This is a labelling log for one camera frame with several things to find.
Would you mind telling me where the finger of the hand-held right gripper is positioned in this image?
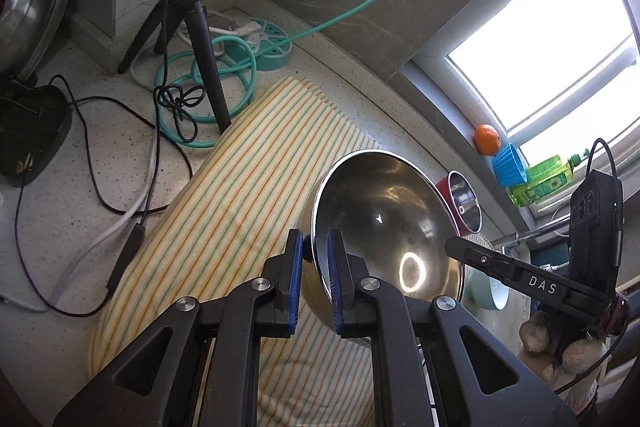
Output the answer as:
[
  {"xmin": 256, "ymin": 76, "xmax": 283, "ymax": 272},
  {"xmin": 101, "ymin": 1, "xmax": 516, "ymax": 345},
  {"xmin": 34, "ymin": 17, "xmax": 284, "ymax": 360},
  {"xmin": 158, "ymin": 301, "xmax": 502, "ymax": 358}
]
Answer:
[{"xmin": 444, "ymin": 235, "xmax": 613, "ymax": 323}]

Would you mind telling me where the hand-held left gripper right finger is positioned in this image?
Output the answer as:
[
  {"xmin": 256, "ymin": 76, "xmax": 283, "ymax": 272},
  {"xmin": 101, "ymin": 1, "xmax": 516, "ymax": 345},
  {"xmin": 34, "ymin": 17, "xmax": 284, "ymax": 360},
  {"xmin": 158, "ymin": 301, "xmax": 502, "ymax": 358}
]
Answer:
[{"xmin": 326, "ymin": 228, "xmax": 581, "ymax": 427}]

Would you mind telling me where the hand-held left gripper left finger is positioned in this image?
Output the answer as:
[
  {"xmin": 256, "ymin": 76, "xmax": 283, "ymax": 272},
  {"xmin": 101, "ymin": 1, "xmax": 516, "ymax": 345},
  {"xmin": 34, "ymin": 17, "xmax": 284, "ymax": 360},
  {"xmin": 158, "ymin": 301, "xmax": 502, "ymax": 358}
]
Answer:
[{"xmin": 65, "ymin": 228, "xmax": 305, "ymax": 427}]

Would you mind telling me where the light blue bowl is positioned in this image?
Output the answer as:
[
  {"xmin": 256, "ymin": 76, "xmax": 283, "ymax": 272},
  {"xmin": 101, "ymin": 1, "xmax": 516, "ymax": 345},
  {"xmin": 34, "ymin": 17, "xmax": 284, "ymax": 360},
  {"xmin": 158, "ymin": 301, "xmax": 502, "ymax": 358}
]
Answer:
[{"xmin": 462, "ymin": 269, "xmax": 512, "ymax": 313}]

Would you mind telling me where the red bowl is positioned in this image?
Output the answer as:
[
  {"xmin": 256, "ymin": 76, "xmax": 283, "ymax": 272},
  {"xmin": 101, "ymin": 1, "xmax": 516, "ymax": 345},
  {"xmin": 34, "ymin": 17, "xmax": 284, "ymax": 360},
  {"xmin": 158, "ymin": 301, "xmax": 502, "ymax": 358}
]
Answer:
[{"xmin": 434, "ymin": 170, "xmax": 483, "ymax": 238}]

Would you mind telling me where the large steel bowl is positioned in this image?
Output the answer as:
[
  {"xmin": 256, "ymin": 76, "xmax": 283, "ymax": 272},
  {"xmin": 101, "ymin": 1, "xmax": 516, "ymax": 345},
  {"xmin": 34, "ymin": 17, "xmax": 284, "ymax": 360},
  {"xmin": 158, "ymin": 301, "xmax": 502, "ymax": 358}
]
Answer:
[{"xmin": 299, "ymin": 149, "xmax": 463, "ymax": 348}]

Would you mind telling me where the person's right hand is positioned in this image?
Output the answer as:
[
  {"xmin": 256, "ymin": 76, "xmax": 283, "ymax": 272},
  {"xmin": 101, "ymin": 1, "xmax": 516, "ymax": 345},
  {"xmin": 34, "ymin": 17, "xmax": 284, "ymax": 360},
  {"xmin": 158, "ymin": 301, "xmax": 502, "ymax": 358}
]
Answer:
[{"xmin": 517, "ymin": 312, "xmax": 616, "ymax": 415}]

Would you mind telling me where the chrome faucet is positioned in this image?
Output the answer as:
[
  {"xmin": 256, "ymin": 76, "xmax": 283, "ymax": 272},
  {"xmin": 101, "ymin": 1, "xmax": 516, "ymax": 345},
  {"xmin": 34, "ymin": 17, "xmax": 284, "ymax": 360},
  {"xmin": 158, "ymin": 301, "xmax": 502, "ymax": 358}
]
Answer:
[{"xmin": 492, "ymin": 214, "xmax": 576, "ymax": 258}]

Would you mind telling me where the green bottle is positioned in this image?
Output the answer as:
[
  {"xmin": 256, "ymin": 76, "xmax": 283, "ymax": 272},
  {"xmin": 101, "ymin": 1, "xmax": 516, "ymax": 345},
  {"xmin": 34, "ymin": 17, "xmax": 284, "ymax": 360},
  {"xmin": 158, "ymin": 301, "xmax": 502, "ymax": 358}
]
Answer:
[{"xmin": 509, "ymin": 149, "xmax": 591, "ymax": 208}]

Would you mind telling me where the striped cloth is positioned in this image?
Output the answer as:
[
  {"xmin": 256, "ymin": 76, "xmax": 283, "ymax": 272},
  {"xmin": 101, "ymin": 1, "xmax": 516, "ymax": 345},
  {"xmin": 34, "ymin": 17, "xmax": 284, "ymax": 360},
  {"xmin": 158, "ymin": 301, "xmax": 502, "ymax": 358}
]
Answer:
[{"xmin": 87, "ymin": 76, "xmax": 531, "ymax": 427}]

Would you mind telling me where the blue silicone cup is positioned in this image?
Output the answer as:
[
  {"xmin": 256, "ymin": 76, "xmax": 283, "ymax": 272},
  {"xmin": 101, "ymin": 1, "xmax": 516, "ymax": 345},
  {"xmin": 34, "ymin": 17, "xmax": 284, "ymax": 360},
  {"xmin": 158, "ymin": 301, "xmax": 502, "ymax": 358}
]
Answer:
[{"xmin": 492, "ymin": 143, "xmax": 528, "ymax": 188}]

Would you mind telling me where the orange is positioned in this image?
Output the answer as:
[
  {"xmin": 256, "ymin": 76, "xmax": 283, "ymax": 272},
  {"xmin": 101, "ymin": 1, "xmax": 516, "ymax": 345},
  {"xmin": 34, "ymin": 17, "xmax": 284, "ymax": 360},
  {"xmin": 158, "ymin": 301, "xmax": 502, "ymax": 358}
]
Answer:
[{"xmin": 474, "ymin": 124, "xmax": 502, "ymax": 156}]

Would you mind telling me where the window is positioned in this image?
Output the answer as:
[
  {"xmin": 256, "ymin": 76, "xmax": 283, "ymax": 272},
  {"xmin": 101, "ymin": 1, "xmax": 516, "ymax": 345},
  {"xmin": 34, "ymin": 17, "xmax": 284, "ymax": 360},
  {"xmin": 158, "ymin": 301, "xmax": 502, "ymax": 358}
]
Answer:
[{"xmin": 400, "ymin": 0, "xmax": 640, "ymax": 168}]

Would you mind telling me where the round teal power strip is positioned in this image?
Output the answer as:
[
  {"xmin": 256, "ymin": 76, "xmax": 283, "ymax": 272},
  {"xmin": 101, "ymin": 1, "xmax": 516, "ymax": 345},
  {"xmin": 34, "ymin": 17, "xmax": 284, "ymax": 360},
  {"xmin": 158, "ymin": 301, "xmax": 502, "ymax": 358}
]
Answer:
[{"xmin": 227, "ymin": 18, "xmax": 295, "ymax": 72}]

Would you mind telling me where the black tripod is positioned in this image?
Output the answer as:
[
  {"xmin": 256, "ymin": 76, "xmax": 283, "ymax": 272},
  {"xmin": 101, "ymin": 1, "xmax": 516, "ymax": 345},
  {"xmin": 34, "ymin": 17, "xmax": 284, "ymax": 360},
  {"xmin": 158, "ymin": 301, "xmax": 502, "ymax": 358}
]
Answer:
[{"xmin": 117, "ymin": 0, "xmax": 233, "ymax": 132}]

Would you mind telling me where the white power plug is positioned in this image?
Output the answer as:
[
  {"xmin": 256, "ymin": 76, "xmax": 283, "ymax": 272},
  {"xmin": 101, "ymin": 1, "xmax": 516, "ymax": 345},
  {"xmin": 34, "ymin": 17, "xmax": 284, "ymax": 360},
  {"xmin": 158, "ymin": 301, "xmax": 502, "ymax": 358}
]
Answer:
[{"xmin": 220, "ymin": 19, "xmax": 263, "ymax": 45}]

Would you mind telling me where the black oval device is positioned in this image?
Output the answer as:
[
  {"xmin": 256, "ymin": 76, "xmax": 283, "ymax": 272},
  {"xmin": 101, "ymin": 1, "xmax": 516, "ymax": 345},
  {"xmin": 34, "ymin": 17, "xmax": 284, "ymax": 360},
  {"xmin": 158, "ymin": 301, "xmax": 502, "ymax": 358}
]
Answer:
[{"xmin": 0, "ymin": 79, "xmax": 73, "ymax": 186}]

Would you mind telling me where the black cable with inline box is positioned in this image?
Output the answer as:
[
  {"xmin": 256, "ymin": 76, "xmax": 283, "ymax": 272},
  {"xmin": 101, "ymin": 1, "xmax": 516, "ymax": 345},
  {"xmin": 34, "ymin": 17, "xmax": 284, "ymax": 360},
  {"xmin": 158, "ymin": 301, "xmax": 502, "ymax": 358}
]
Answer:
[{"xmin": 15, "ymin": 74, "xmax": 198, "ymax": 319}]

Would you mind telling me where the white usb cable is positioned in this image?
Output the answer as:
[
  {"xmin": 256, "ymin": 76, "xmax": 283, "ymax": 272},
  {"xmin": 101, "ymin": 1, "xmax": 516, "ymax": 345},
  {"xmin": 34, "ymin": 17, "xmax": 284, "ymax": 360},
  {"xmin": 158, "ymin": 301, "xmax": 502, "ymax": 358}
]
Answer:
[{"xmin": 0, "ymin": 152, "xmax": 157, "ymax": 313}]

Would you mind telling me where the tangled black cord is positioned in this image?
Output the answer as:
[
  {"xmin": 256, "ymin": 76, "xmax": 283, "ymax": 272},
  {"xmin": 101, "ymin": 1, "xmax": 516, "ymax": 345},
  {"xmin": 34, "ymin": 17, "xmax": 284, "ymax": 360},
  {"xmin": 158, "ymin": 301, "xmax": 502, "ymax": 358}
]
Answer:
[{"xmin": 156, "ymin": 83, "xmax": 205, "ymax": 142}]

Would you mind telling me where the green cable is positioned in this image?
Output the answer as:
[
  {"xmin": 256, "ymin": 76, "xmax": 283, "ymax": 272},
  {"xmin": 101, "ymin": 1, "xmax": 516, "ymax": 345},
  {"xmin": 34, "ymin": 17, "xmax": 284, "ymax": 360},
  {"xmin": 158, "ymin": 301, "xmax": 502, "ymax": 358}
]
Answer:
[{"xmin": 152, "ymin": 0, "xmax": 488, "ymax": 150}]

